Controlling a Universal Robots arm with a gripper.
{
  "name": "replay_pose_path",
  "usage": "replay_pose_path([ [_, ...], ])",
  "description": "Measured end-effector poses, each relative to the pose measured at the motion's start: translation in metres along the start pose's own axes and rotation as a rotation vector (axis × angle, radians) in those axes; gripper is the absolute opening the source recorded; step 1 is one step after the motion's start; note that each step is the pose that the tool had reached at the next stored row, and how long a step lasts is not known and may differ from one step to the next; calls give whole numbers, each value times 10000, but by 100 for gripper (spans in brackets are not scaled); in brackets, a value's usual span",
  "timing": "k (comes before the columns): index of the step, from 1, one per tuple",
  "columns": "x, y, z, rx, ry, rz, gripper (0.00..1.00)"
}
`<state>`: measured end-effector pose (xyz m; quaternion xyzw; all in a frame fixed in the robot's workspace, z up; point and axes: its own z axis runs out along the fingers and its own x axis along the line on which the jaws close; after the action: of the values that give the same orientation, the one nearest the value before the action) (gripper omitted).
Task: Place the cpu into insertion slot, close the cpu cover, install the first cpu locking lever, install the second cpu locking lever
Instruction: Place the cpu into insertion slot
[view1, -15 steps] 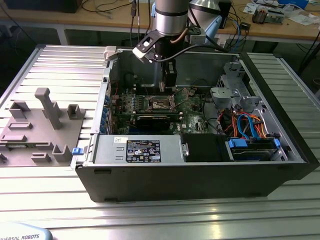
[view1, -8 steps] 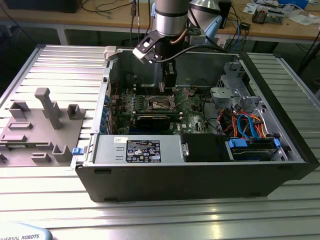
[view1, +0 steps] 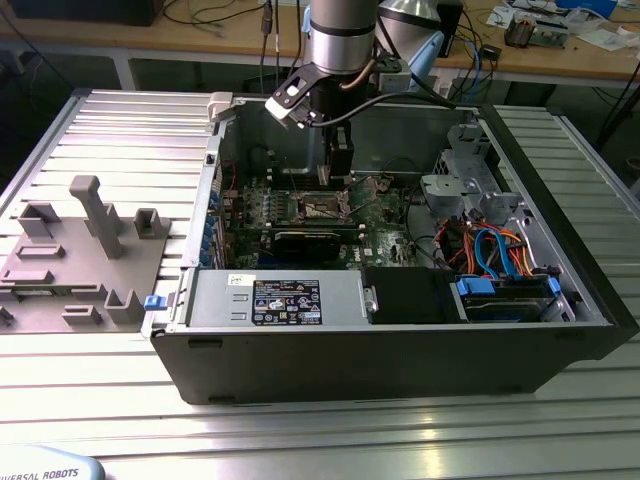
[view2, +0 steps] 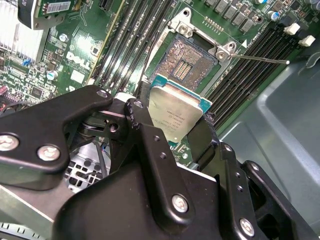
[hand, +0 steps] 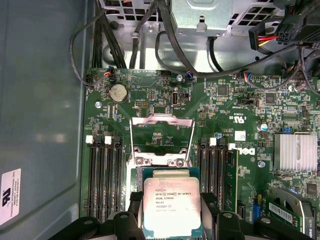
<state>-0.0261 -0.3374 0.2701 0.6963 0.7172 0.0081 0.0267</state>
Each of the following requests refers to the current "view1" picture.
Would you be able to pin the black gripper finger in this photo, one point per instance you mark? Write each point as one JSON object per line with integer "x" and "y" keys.
{"x": 342, "y": 160}

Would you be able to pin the silver CPU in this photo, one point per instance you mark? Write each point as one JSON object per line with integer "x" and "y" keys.
{"x": 322, "y": 176}

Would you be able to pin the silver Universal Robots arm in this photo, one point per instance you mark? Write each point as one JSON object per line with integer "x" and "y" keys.
{"x": 340, "y": 40}

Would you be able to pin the black RAM slot white clips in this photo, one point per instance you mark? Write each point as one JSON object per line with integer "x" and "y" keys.
{"x": 307, "y": 173}
{"x": 307, "y": 184}

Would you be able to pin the CPU socket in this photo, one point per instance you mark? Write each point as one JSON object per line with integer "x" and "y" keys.
{"x": 320, "y": 204}

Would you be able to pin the green motherboard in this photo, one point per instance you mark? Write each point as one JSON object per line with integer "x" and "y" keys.
{"x": 380, "y": 235}

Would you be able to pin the black graphics card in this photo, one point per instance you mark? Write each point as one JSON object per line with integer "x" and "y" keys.
{"x": 305, "y": 245}

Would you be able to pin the grey metal drive cage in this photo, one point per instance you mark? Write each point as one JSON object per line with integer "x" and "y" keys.
{"x": 445, "y": 187}

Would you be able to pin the beige case release latch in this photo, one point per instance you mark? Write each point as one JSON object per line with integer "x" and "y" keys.
{"x": 221, "y": 105}

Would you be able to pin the white paper tag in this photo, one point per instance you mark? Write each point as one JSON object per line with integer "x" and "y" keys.
{"x": 442, "y": 86}

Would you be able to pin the wooden desk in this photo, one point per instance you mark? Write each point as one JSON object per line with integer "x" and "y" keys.
{"x": 200, "y": 37}

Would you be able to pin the black upright box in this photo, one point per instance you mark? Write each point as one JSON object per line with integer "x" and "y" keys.
{"x": 451, "y": 20}

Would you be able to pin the blue expansion card retainer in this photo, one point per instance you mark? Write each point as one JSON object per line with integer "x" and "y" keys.
{"x": 211, "y": 225}

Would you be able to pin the blue disk carrier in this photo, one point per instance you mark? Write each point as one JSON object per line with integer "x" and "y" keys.
{"x": 475, "y": 289}

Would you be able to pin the grey power supply unit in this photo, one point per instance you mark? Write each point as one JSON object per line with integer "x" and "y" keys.
{"x": 215, "y": 300}

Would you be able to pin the small metal heatsink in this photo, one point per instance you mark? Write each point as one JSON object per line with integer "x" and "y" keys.
{"x": 520, "y": 31}

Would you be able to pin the black PC case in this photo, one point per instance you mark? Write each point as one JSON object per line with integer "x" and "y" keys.
{"x": 350, "y": 365}

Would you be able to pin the grey hard disk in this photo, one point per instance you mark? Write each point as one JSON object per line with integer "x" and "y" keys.
{"x": 505, "y": 306}

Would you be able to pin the small metal device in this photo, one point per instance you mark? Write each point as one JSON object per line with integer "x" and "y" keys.
{"x": 550, "y": 34}

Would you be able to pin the blue plastic case latch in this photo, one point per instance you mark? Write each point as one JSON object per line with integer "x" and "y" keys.
{"x": 153, "y": 302}

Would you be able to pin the black box on desk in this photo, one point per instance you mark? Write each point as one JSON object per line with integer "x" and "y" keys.
{"x": 85, "y": 10}

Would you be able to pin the blue box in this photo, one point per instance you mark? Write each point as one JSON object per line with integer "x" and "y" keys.
{"x": 587, "y": 5}

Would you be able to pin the white papers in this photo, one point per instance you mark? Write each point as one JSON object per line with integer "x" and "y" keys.
{"x": 602, "y": 39}

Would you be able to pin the black stand leg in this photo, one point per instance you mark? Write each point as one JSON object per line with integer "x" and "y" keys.
{"x": 620, "y": 102}

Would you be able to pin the grey parts rack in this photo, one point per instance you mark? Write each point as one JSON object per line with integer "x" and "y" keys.
{"x": 75, "y": 280}

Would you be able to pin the pale blue teach pendant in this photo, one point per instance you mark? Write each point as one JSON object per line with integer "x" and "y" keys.
{"x": 50, "y": 467}

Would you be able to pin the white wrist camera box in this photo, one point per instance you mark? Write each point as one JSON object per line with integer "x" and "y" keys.
{"x": 281, "y": 107}

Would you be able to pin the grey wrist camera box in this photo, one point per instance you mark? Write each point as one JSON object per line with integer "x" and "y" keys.
{"x": 395, "y": 75}

